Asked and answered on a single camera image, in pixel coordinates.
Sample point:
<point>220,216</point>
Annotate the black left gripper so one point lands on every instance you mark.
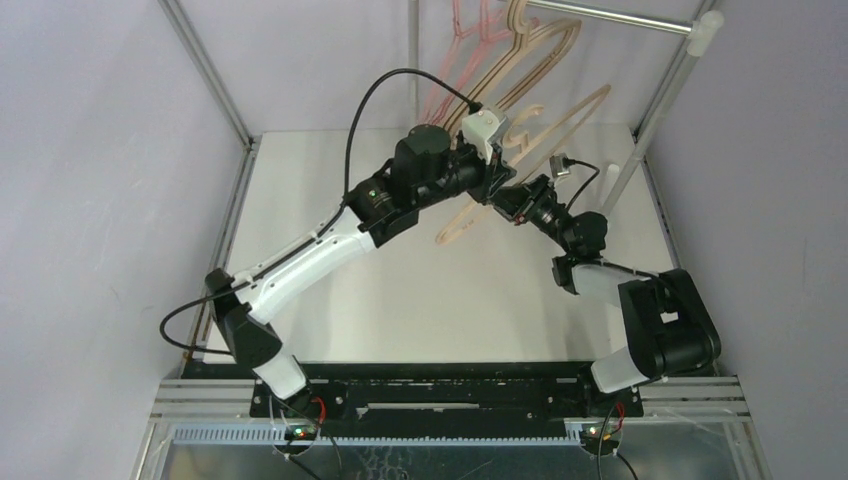
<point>490,177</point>

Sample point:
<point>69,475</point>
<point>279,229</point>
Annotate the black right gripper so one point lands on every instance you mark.
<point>520,204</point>

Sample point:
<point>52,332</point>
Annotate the pink wire hanger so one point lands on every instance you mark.
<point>490,33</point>
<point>470,45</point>
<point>437,100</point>

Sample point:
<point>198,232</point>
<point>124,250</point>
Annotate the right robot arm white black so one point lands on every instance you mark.
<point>667,327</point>

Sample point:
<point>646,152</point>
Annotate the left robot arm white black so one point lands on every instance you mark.
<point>245,303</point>

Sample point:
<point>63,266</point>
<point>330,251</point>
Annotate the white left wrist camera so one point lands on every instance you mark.
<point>484,130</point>

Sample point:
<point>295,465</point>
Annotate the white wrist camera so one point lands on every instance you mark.
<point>484,130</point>
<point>560,166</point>

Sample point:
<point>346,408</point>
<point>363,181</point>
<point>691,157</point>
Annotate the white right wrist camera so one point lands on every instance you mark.
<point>560,166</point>

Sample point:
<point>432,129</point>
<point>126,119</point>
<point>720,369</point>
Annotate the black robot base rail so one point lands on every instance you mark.
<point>449,401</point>

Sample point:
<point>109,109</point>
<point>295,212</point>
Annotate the right controller board with wires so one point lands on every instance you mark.
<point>602,440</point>

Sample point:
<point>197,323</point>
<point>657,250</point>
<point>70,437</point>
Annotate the controller board with wires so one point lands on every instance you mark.
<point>301,428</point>
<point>602,440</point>

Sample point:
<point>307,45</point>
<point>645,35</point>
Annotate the silver clothes rack frame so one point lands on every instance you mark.
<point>640,49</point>

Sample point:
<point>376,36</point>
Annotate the left controller board with wires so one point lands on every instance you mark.
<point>301,428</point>

